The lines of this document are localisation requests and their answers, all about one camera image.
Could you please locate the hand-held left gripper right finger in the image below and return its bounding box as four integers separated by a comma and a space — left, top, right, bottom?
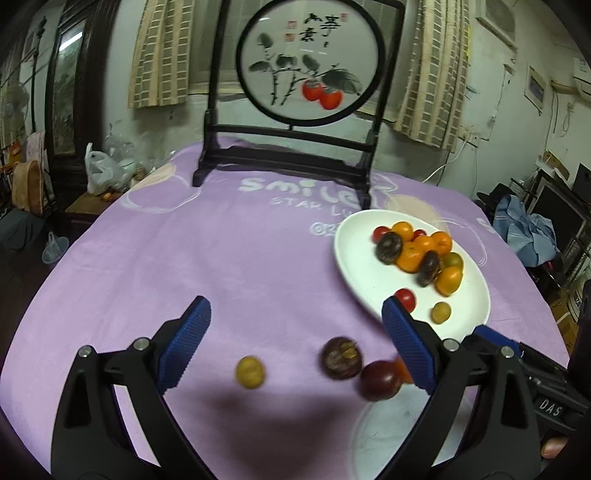
381, 295, 543, 480

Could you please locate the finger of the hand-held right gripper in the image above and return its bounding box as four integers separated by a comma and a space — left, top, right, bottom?
463, 325, 525, 358

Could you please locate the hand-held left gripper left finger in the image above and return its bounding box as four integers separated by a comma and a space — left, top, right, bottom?
51, 295, 213, 480

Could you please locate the dark red tomato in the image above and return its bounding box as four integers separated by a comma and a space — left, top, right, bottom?
359, 360, 402, 401

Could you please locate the dark purple mangosteen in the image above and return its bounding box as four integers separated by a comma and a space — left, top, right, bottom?
417, 250, 443, 288
321, 337, 364, 381
375, 232, 404, 265

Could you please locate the white oval plate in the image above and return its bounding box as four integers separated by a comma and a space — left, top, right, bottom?
333, 209, 491, 341

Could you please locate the person's right hand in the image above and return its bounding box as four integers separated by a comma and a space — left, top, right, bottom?
539, 435, 572, 457

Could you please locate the purple printed tablecloth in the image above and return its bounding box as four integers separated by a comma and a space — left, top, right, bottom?
14, 134, 571, 480

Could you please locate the blue cloth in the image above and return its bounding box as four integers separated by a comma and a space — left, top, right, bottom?
494, 194, 562, 268

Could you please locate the black monitor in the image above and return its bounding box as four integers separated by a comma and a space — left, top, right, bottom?
529, 178, 588, 241

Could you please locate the small clear plastic bag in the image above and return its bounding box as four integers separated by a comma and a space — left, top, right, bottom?
42, 232, 70, 265

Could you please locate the white plastic bag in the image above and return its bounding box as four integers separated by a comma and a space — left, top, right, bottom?
84, 143, 126, 196

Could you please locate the dark cloth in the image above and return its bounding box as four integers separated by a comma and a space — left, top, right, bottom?
0, 208, 52, 252

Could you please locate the wicker basket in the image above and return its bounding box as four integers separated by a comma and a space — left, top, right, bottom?
12, 161, 45, 216

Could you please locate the checked beige curtain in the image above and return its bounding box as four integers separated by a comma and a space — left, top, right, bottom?
392, 0, 472, 156
128, 0, 195, 110

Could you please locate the dark framed painting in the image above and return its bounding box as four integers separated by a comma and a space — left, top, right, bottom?
48, 18, 94, 158

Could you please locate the round painted table screen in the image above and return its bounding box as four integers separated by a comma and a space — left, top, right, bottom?
193, 0, 405, 211

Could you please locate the white framed wall picture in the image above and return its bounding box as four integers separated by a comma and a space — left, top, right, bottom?
524, 65, 548, 116

